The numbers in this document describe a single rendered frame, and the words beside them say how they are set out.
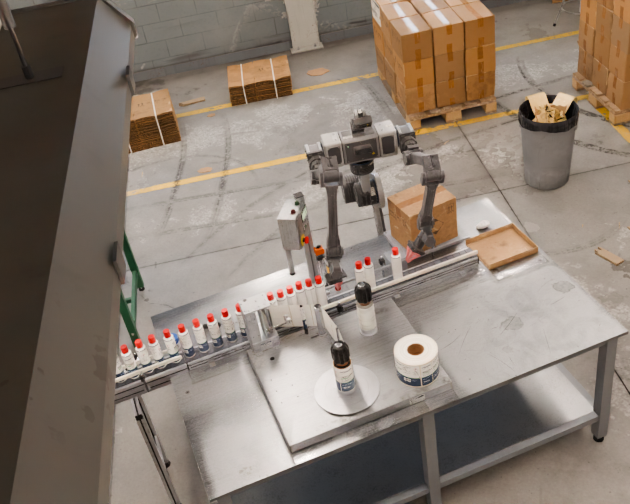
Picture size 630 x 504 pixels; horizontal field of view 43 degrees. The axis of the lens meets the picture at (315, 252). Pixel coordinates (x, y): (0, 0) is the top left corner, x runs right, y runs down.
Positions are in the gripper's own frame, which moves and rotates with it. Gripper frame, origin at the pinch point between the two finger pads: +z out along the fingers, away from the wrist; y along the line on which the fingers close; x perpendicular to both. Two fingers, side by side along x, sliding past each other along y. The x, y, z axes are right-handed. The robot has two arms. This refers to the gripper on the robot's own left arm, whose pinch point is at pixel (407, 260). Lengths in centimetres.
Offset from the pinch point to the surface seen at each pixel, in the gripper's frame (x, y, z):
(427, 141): 162, -253, -10
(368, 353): -26, 44, 35
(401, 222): 3.2, -25.7, -9.6
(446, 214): 21.2, -18.8, -25.6
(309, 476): -16, 48, 113
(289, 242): -69, -1, 12
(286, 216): -77, -2, 0
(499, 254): 49, 5, -23
